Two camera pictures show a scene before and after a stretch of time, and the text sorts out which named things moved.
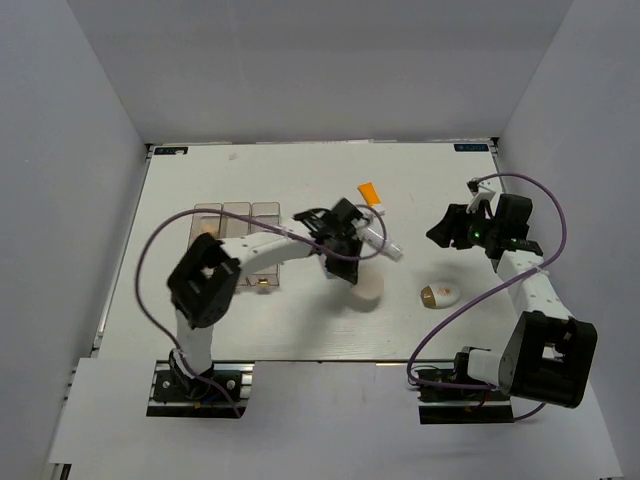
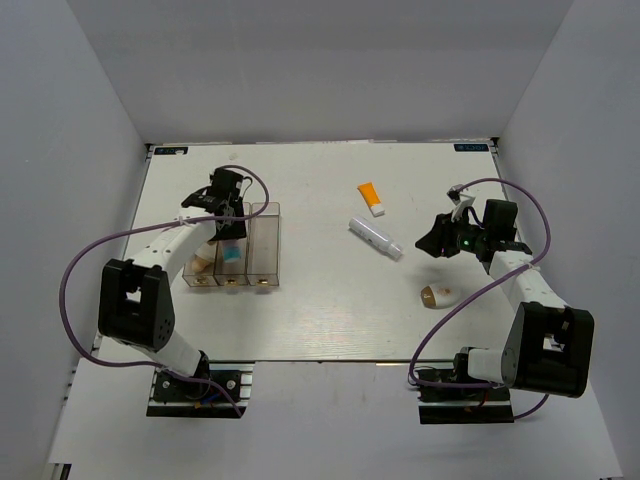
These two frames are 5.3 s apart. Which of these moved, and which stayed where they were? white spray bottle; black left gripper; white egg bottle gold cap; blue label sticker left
Moved: black left gripper
Stayed: blue label sticker left; white egg bottle gold cap; white spray bottle
